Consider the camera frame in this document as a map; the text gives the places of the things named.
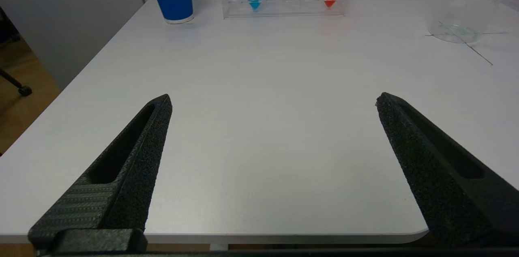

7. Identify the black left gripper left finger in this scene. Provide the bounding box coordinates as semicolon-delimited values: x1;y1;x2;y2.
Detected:
28;94;173;246

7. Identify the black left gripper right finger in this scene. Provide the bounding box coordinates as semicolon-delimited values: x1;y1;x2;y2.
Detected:
375;92;519;248

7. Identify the clear glass beaker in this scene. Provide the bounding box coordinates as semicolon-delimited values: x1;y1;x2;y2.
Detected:
428;0;519;44

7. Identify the black tripod stand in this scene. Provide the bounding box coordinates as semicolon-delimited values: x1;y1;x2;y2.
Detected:
0;6;32;96

